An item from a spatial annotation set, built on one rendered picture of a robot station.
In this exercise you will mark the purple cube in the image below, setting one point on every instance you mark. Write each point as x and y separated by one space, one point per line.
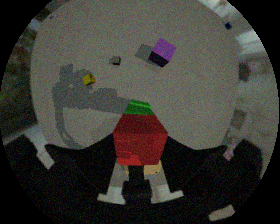
162 52

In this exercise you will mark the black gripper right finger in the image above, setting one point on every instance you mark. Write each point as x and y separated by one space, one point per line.
180 162

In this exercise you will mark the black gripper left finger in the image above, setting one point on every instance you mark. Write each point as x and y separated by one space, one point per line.
95 162

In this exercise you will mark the red block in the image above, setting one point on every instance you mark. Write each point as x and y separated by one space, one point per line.
138 140

